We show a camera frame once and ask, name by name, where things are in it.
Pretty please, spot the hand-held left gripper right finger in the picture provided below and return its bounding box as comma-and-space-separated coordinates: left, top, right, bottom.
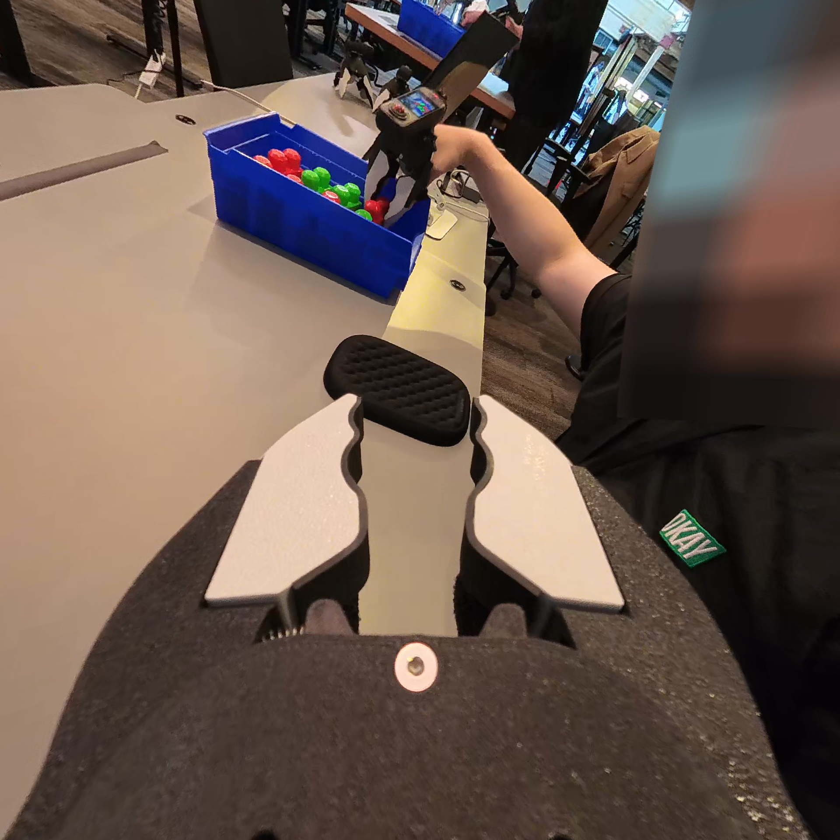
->
464, 394, 626, 614

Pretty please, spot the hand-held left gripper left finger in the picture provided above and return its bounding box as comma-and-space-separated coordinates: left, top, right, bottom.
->
203, 394, 370, 608

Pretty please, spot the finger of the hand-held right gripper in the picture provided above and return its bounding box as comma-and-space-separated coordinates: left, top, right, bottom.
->
364, 154, 395, 201
384, 174, 424, 229

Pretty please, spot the pile of assembled block bridges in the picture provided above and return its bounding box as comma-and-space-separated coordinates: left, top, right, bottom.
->
252, 147, 392, 228

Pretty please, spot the blue plastic bin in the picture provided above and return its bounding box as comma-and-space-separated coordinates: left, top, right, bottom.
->
202, 113, 432, 301

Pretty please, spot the person's right forearm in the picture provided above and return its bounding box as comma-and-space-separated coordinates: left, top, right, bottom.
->
469, 134, 619, 324

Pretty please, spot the grey desk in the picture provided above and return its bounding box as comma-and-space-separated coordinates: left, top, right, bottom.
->
0, 71, 490, 821

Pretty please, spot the person's right hand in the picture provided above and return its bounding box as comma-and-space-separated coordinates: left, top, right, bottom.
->
430, 125, 491, 173

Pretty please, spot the blue storage bin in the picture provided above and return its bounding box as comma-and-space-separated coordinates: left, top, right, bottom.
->
397, 0, 471, 58

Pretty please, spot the black mesh armrest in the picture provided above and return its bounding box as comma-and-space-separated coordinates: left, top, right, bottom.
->
323, 335, 473, 448

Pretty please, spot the black panel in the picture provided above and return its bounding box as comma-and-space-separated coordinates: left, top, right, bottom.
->
192, 0, 294, 88

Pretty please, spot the tan coat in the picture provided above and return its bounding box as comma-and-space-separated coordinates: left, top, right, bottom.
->
583, 125, 662, 256

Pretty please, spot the white cable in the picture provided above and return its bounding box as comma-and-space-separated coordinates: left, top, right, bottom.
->
199, 77, 271, 111

